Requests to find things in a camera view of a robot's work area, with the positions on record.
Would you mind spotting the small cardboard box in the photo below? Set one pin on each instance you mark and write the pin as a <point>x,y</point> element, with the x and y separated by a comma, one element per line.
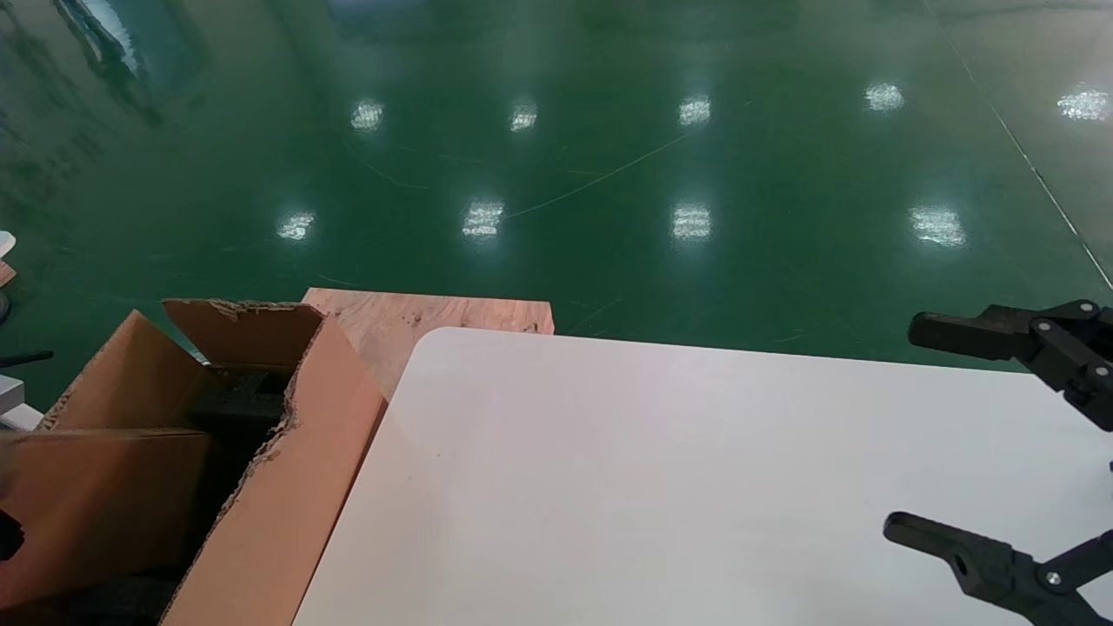
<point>113,504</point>

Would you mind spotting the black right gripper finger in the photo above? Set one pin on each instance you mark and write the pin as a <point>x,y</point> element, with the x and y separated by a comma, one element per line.
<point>983,565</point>
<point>991,335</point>

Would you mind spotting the wooden pallet board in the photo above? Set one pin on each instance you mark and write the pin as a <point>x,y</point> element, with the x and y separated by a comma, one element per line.
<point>435,315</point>

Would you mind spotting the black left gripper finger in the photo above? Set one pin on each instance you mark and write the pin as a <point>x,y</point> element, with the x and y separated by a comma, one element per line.
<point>9,537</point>

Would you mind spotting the large open cardboard box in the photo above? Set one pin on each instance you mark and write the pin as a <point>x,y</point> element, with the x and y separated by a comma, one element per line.
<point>296,469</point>

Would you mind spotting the black foam block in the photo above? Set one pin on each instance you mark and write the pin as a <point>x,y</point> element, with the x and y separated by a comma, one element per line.
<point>243,400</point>

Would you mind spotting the small brown object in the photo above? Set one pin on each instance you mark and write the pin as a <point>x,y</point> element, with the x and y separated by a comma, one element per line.
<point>5,275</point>

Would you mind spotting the small white object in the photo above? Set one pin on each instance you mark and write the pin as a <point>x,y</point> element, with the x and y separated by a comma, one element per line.
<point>5,245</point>

